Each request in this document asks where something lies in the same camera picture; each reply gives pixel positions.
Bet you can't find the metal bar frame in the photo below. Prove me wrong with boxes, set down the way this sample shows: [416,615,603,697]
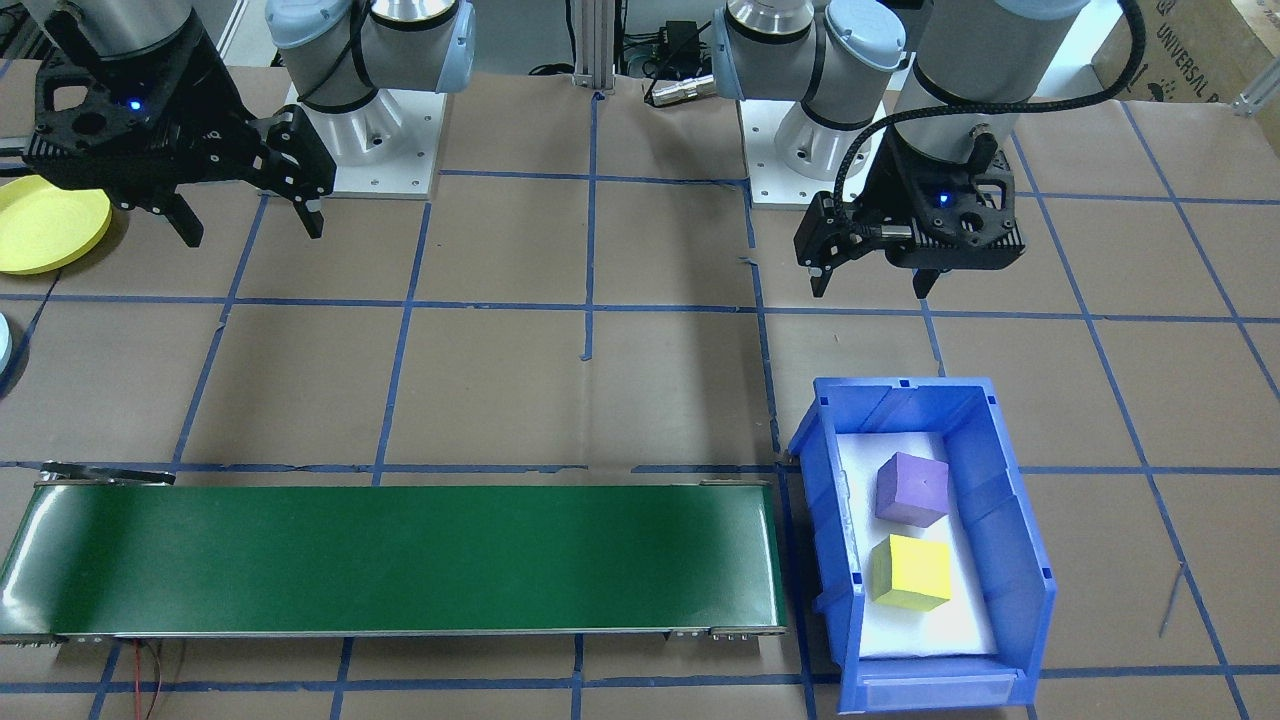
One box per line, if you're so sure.
[570,0,618,94]

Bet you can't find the silver cylindrical connector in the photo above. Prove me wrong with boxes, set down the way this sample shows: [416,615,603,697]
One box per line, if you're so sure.
[645,74,717,107]

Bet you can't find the white foam pad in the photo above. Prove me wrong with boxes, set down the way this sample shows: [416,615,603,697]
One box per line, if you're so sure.
[835,430,999,659]

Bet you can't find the green conveyor belt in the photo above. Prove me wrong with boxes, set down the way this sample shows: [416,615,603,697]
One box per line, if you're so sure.
[0,462,789,644]

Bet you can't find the black power supply box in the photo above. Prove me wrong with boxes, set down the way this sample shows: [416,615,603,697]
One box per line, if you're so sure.
[660,20,703,73]

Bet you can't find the thin red conveyor wire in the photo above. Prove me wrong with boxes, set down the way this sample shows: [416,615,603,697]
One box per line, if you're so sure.
[133,640,169,720]

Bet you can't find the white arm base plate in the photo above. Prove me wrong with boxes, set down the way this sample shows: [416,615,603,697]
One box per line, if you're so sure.
[738,100,901,211]
[257,80,446,199]

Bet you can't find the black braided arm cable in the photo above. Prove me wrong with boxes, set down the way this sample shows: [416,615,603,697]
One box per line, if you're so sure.
[835,0,1147,237]

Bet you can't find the yellow plate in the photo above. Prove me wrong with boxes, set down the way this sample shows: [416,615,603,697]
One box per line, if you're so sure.
[0,175,113,275]

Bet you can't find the blue plastic bin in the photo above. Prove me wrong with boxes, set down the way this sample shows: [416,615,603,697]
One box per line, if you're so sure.
[788,376,1057,715]

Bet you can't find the purple block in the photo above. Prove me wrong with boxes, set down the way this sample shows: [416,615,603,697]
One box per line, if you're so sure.
[875,452,951,529]

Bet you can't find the yellow block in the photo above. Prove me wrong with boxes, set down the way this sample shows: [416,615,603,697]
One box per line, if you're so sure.
[868,534,953,612]

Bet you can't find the brown cardboard box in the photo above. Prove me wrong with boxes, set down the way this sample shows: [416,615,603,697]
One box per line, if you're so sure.
[1092,0,1280,106]

